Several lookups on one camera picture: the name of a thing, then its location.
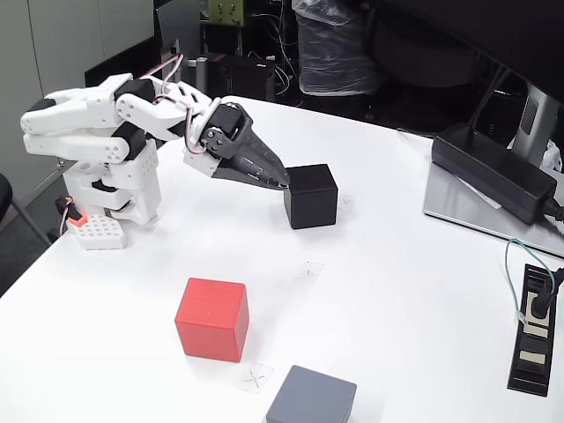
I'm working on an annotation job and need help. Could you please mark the black power strip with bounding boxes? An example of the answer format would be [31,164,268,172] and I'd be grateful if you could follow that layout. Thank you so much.
[506,263,563,397]

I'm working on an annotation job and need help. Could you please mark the orange clamp piece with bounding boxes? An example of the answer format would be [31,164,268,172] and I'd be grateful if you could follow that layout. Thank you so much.
[55,197,87,228]

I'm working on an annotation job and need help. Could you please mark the black adapter cable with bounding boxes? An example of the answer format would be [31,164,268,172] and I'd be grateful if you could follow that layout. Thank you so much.
[539,196,564,228]

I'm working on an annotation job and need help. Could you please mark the red white black arm cable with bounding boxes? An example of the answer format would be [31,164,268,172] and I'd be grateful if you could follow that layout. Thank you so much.
[136,52,211,155]

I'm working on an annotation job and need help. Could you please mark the red cube block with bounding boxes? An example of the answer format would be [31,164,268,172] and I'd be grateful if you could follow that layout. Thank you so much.
[174,277,250,364]

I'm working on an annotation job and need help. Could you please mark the grey cube block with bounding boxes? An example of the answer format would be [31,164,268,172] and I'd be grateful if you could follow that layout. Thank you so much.
[264,364,358,423]

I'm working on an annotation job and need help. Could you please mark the white perforated table clamp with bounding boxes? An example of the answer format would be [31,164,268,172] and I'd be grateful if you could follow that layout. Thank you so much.
[65,213,130,251]

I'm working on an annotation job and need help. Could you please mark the white paper sheet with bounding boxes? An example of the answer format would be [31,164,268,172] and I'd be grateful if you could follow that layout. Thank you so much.
[456,174,503,209]

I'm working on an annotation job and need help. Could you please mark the black power plug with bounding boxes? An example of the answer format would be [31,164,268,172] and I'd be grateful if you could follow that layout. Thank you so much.
[526,266,564,321]

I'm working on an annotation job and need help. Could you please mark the green wire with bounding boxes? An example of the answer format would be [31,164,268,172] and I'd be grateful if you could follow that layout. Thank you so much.
[504,237,556,325]

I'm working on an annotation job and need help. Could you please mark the plastic wrapped bin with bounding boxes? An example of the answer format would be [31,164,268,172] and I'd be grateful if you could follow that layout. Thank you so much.
[291,0,384,96]

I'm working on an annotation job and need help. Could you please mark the crumpled white plastic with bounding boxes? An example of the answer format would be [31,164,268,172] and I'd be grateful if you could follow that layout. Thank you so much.
[544,138,564,173]

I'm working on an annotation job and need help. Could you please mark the green circuit board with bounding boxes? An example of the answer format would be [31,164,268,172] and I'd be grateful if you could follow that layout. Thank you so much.
[208,0,244,27]

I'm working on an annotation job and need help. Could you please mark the grey metal cabinet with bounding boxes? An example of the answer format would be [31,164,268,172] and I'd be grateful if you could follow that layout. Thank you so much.
[0,0,156,221]

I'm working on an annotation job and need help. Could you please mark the black chair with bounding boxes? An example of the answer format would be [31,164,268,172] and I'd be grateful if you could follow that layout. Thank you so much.
[0,172,54,248]

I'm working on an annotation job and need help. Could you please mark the black power adapter brick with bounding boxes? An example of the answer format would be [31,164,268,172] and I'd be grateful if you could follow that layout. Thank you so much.
[430,127,559,226]

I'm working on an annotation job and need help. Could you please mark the black cube block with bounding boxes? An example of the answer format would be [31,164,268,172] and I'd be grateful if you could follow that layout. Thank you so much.
[283,163,339,230]

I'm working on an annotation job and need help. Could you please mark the silver monitor base plate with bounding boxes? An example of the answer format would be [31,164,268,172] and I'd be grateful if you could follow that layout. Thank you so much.
[423,161,564,259]

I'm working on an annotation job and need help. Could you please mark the black monitor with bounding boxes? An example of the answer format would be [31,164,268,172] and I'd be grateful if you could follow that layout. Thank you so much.
[374,0,564,107]

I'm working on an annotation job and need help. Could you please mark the silver monitor stand neck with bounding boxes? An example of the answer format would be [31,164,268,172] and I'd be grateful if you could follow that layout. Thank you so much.
[506,81,563,167]

